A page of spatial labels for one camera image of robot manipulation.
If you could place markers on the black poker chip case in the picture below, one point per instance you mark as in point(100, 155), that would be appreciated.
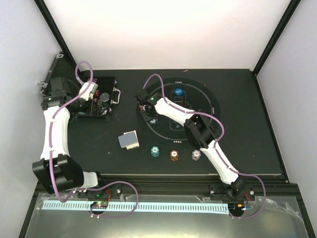
point(61, 80)

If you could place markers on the purple poker chip stack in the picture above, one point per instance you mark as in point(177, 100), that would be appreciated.
point(196, 154)

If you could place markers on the deck of playing cards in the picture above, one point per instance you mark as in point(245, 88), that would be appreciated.
point(128, 140)

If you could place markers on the red-brown poker chip stack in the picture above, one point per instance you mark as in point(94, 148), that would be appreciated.
point(174, 156)

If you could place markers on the round black poker mat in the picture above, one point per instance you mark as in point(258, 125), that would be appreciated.
point(168, 133)

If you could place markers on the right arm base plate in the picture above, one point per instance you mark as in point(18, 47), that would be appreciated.
point(221, 192)

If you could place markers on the blue round blind button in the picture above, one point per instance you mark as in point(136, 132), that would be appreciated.
point(178, 92)

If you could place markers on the light blue slotted strip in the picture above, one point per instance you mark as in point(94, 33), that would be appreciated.
point(162, 207)

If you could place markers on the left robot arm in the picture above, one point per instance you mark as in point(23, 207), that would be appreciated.
point(56, 170)

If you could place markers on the clear dealer button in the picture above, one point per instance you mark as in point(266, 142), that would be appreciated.
point(104, 97)

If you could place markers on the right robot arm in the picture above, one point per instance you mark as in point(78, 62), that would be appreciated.
point(203, 132)

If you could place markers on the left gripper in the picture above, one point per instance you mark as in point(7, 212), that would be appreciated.
point(97, 112)

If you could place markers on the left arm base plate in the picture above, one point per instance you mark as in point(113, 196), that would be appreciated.
point(111, 192)

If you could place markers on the teal poker chip stack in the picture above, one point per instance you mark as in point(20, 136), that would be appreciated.
point(155, 151)

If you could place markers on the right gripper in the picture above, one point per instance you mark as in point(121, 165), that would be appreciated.
point(146, 118)

